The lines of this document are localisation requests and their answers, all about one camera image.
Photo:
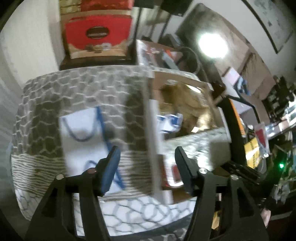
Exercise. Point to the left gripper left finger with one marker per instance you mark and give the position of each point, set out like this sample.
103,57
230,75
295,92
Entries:
104,176

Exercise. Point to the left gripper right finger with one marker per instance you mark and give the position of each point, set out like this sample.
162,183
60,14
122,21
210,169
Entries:
196,180

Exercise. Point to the white blue paper bag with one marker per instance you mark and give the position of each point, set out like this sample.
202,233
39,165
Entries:
84,140

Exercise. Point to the blue white figurine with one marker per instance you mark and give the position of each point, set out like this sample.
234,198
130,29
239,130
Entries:
169,123

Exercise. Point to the white cardboard tray box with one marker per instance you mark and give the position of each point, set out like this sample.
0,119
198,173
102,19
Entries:
167,185

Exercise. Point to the large gold foil bag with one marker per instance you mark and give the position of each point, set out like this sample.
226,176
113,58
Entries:
191,103

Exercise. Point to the yellow black booklet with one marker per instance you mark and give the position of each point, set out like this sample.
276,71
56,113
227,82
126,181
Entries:
252,153

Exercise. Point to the black storage bin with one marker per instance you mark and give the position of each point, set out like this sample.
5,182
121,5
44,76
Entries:
237,141

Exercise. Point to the orange white box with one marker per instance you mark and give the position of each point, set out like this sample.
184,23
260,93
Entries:
239,120

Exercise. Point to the pink box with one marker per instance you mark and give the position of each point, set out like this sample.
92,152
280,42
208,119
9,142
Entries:
231,76

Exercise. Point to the cluttered cardboard box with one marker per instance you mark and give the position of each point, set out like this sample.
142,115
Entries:
152,54

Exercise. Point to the bright lamp device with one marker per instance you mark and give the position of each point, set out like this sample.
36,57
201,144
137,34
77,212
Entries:
213,45

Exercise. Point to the red collection gift bag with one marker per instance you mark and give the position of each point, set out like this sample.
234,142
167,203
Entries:
98,35

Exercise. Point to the red floral gift box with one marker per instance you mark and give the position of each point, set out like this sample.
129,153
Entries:
93,5

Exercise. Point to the stacked gold small boxes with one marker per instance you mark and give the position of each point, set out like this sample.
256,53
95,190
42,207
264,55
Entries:
69,6

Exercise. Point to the framed wall painting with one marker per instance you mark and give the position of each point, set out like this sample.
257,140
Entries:
272,20

